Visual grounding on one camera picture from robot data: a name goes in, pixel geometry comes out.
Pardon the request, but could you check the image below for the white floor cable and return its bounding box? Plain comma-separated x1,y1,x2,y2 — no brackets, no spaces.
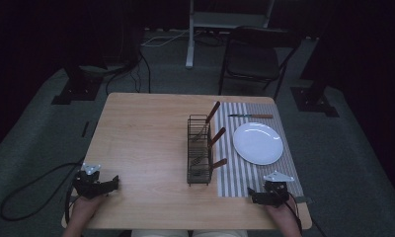
140,29,191,48

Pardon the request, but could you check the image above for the wooden-handled knife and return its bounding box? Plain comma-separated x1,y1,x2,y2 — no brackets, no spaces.
227,113,275,119

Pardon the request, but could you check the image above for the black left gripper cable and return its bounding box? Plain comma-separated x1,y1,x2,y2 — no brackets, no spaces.
0,160,85,237

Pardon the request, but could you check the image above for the white metal stand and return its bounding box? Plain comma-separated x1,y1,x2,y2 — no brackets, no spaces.
185,0,277,69

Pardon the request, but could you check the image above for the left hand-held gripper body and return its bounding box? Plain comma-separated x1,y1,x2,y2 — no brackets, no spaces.
72,162,112,200

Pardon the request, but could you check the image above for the black wire cutlery rack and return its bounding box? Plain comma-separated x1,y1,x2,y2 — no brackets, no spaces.
186,114,215,188

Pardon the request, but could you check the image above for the person's left hand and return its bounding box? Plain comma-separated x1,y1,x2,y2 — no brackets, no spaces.
68,193,109,221

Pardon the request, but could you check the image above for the wooden-handled fork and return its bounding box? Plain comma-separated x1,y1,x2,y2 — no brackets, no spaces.
191,101,221,143

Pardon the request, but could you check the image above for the black folding chair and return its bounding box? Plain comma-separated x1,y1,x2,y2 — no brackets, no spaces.
217,25,303,102

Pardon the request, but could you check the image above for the black stand base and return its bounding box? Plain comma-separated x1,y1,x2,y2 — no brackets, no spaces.
50,63,105,107
289,83,341,119

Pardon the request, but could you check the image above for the black floor cable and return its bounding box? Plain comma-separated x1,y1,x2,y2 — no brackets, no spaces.
104,48,153,97

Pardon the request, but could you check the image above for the grey striped placemat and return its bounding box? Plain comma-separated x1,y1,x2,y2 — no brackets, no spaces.
213,101,305,198

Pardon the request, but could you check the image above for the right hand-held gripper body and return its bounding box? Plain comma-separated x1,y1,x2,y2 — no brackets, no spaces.
262,170,295,208

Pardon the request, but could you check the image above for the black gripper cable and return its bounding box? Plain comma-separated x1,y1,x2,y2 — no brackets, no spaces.
275,189,329,237
0,160,85,237

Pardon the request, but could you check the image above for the wooden-handled spoon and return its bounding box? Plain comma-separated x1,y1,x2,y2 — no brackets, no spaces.
190,157,229,178

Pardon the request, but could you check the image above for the wooden-handled slotted utensil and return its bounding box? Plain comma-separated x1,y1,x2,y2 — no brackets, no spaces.
191,126,227,167

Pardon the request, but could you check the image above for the small black floor strip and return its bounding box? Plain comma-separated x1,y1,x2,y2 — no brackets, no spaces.
80,120,90,139

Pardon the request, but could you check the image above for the white plate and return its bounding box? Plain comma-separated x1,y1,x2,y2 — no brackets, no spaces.
232,121,284,167

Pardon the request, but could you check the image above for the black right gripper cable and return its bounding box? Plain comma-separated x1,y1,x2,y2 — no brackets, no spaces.
275,189,329,237

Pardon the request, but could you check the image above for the person's right hand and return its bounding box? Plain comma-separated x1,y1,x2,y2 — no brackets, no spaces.
264,198,302,230

